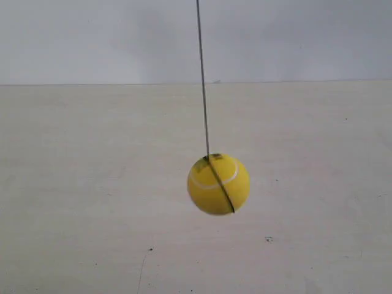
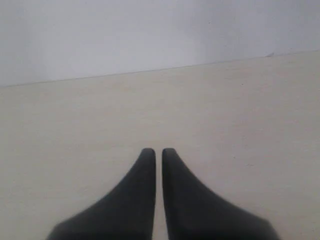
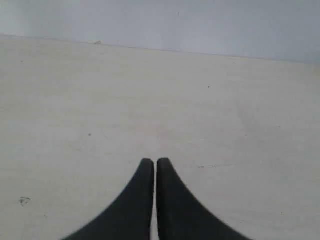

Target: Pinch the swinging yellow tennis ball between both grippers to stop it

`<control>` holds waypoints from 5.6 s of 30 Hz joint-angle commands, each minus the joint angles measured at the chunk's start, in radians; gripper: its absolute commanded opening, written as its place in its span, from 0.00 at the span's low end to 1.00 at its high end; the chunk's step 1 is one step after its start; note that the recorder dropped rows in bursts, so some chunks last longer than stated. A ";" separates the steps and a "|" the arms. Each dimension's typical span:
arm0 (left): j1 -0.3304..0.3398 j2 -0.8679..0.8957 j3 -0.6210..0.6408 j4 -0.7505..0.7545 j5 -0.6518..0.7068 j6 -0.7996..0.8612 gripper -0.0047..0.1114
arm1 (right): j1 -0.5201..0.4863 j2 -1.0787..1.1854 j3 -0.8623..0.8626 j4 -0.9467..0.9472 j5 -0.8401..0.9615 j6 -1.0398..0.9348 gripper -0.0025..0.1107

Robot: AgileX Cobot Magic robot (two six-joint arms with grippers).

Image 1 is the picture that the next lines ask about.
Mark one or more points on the yellow tennis ball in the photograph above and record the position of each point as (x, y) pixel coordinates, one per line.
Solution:
(218, 184)

